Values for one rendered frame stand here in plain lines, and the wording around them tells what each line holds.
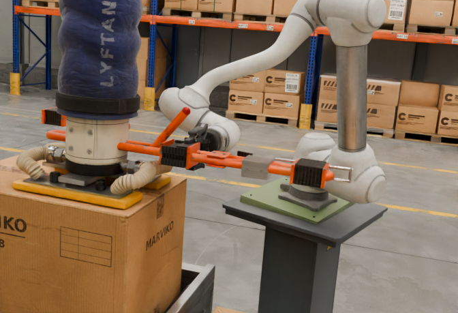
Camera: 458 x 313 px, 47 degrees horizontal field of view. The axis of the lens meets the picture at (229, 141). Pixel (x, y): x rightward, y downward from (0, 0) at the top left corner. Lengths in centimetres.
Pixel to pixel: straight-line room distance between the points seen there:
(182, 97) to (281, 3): 698
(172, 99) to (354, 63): 60
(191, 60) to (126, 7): 892
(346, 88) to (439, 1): 677
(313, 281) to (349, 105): 71
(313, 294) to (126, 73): 118
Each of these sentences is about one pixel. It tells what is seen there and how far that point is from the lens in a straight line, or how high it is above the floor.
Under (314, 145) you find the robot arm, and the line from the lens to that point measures 202.
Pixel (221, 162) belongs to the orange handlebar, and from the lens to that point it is 135.
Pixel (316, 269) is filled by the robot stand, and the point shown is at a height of 55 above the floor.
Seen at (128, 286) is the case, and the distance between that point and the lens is 142.
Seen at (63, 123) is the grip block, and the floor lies 107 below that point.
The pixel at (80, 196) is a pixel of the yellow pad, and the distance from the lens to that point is 142.
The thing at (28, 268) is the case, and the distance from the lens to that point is 155.
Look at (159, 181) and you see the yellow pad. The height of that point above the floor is 97.
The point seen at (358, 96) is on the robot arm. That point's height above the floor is 123.
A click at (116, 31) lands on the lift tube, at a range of 141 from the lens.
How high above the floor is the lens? 140
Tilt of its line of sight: 12 degrees down
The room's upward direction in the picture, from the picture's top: 4 degrees clockwise
